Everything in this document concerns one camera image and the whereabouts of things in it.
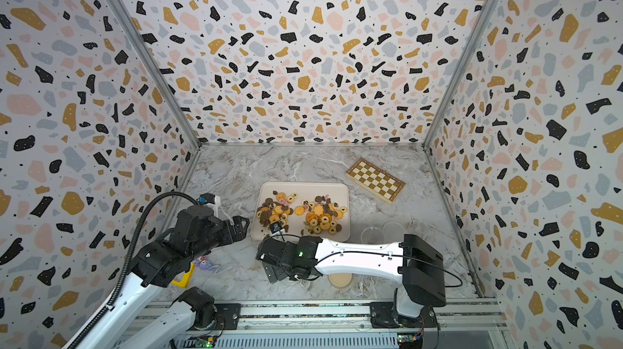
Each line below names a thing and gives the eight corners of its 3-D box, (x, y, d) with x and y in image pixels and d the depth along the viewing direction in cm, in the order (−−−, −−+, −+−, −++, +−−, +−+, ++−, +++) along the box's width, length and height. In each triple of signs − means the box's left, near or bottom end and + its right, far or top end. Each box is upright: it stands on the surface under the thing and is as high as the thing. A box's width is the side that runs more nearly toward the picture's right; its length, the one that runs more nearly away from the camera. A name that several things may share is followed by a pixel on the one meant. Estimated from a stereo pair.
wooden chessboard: (345, 176, 112) (346, 172, 110) (360, 161, 119) (361, 156, 116) (390, 205, 103) (392, 201, 100) (404, 187, 109) (406, 182, 106)
